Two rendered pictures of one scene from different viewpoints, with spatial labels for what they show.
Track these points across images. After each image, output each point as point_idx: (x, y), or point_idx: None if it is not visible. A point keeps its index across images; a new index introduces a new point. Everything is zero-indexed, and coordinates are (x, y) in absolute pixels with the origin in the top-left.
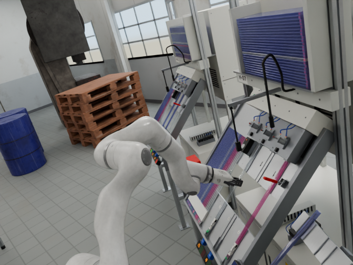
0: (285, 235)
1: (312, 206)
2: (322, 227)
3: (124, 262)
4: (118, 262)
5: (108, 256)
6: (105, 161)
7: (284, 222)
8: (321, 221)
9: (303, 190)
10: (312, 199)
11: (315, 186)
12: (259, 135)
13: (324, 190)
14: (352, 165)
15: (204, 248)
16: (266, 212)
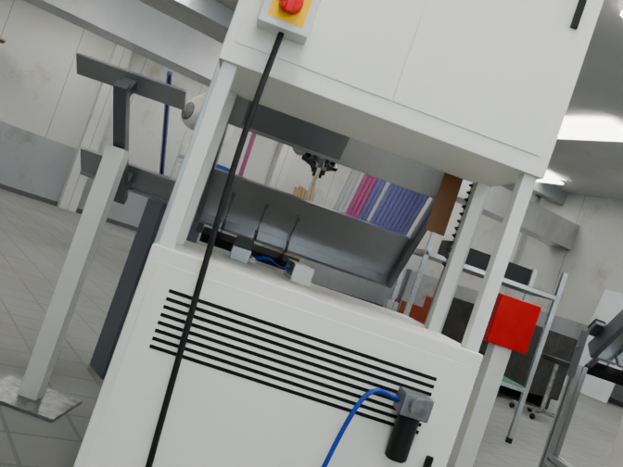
0: (258, 265)
1: (294, 266)
2: (243, 263)
3: (202, 104)
4: (201, 99)
5: (204, 94)
6: None
7: (286, 271)
8: (260, 270)
9: (369, 309)
10: (332, 296)
11: (375, 312)
12: None
13: (349, 304)
14: (217, 65)
15: (276, 251)
16: (330, 290)
